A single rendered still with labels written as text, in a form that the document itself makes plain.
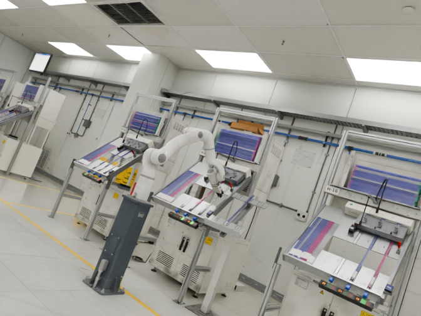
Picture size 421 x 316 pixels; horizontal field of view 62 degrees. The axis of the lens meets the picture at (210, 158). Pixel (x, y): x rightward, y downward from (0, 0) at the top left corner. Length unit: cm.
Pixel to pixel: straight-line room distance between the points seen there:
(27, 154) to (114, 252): 471
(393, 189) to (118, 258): 216
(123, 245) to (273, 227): 264
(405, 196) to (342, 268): 78
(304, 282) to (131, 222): 141
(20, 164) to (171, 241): 421
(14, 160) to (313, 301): 565
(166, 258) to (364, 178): 201
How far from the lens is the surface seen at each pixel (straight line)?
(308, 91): 534
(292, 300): 302
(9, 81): 846
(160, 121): 440
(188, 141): 286
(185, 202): 333
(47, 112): 724
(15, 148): 712
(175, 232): 364
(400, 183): 307
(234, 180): 338
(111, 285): 285
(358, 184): 311
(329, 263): 269
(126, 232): 271
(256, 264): 497
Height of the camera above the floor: 93
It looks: 6 degrees up
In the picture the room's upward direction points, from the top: 21 degrees clockwise
